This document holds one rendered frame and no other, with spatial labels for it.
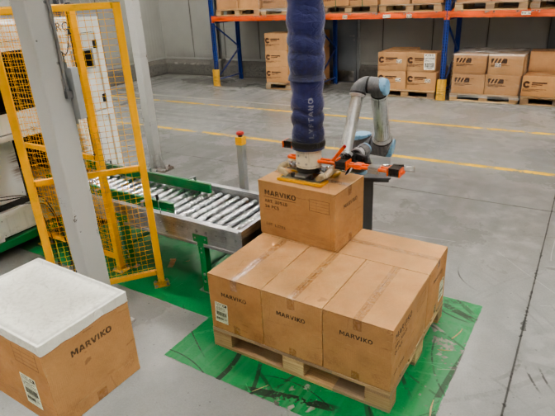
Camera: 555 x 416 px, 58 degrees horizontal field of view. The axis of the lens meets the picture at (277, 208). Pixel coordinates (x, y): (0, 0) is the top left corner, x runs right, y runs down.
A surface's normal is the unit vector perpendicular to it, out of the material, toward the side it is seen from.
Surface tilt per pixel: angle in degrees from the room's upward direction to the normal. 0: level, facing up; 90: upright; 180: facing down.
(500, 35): 90
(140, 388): 0
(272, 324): 90
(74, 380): 90
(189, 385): 0
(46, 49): 90
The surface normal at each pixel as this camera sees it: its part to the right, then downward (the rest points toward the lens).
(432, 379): -0.05, -0.91
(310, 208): -0.57, 0.36
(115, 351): 0.84, 0.18
